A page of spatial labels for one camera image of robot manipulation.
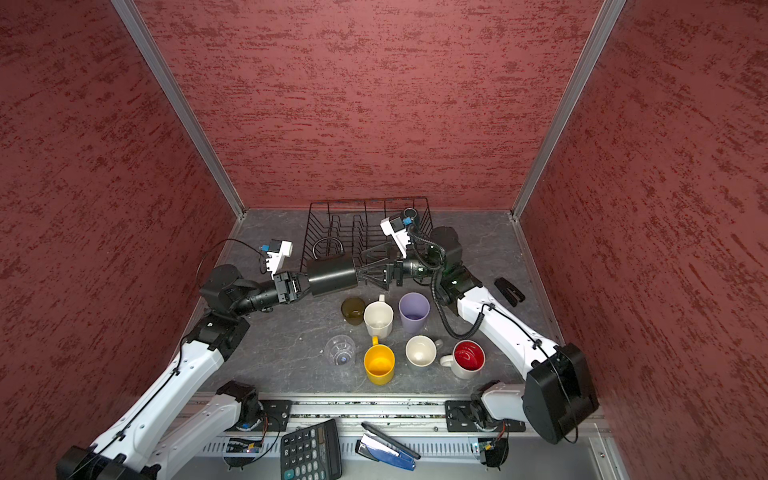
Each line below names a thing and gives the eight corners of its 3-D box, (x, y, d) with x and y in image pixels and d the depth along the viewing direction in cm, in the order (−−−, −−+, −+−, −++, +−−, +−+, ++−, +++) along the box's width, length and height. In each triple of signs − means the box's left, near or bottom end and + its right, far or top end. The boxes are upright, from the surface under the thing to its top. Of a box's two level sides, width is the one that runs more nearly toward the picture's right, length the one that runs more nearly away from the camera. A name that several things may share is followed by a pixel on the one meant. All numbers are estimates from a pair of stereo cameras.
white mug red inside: (441, 379, 82) (445, 371, 76) (438, 348, 87) (442, 339, 81) (481, 379, 82) (488, 371, 76) (475, 349, 87) (482, 339, 81)
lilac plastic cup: (398, 336, 90) (400, 318, 80) (398, 310, 95) (399, 291, 85) (427, 336, 90) (431, 318, 80) (425, 311, 95) (429, 291, 85)
